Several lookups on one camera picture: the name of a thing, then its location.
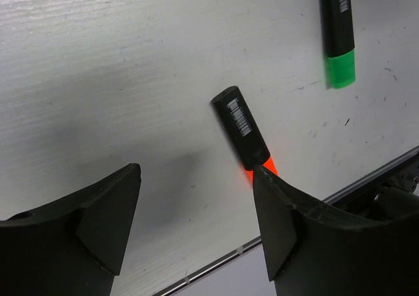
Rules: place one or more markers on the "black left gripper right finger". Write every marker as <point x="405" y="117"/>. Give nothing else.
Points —
<point x="313" y="248"/>

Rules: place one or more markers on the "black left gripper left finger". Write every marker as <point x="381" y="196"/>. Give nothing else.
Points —
<point x="74" y="245"/>

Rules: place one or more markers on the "orange black highlighter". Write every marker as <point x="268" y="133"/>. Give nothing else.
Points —
<point x="242" y="131"/>

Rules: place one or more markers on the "green black highlighter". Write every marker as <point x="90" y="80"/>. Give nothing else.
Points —
<point x="338" y="40"/>

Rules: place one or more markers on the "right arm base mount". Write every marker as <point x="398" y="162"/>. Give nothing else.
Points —
<point x="384" y="198"/>

